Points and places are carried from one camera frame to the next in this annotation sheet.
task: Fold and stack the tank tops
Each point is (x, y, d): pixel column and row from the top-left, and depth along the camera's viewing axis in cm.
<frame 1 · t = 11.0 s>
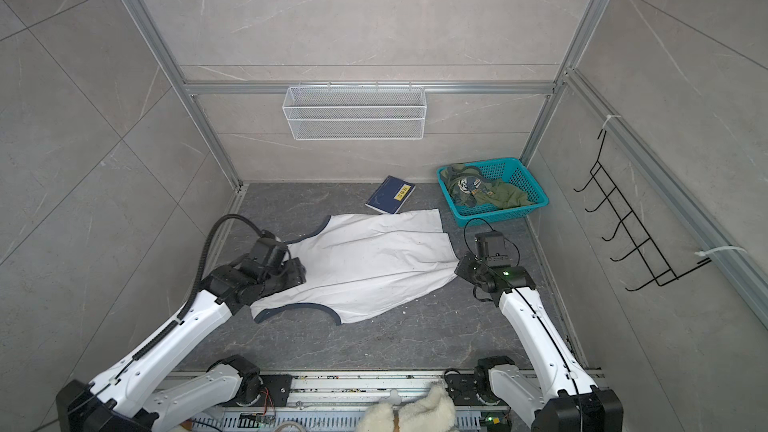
left hand: (293, 265, 79), fingers open
right hand: (463, 262, 83), fingers closed
white tank top navy trim: (352, 262, 97), point 2 cm above the table
green tank top: (469, 186, 112), point 7 cm above the table
navy blue book: (390, 194, 117), point 2 cm above the table

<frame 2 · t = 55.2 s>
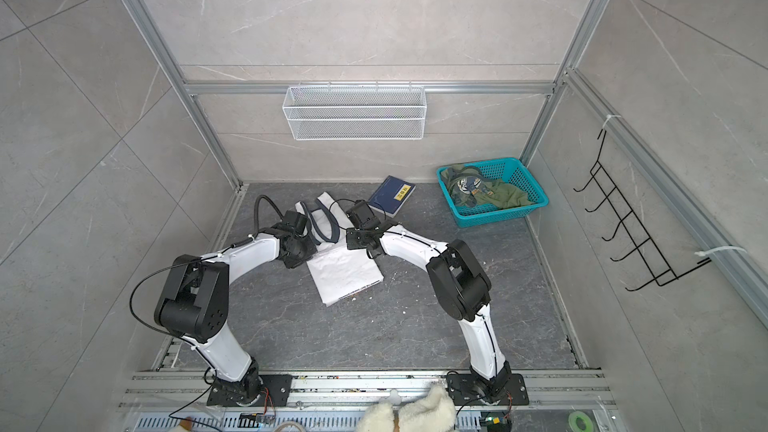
left hand: (311, 246, 96), fingers closed
right hand: (353, 235, 96), fingers closed
white tank top navy trim: (339, 272, 94), point 3 cm above the table
the other named things where they were.

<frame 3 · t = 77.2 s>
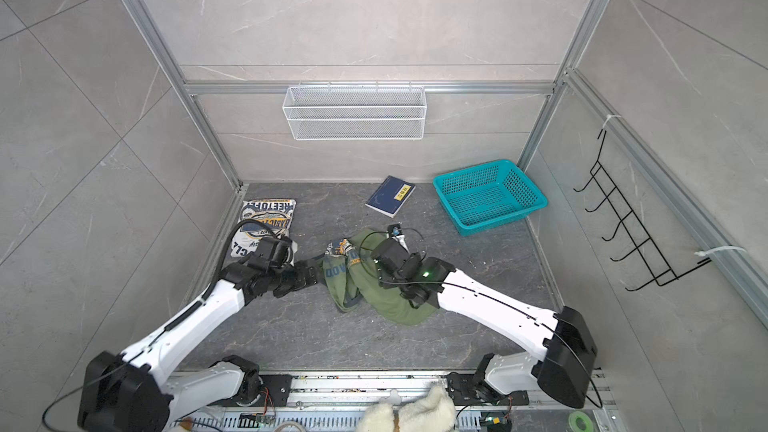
left hand: (312, 271, 83), fingers open
right hand: (391, 262, 79), fingers open
green tank top: (351, 278, 88), point 7 cm above the table
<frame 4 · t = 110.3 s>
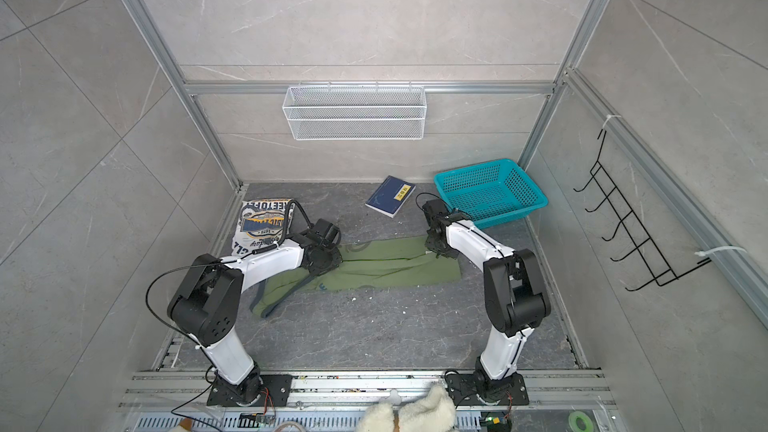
left hand: (337, 255, 94), fingers closed
right hand: (440, 244, 95), fingers closed
green tank top: (369, 265, 95), point 4 cm above the table
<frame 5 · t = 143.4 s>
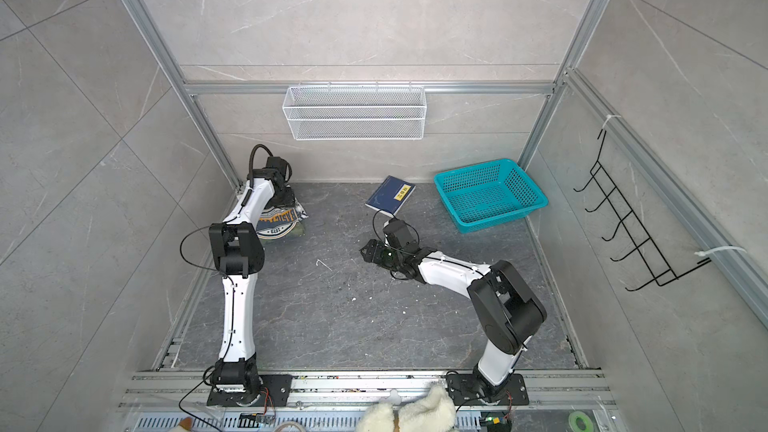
left hand: (277, 196, 106), fingers open
right hand: (366, 252, 90), fingers open
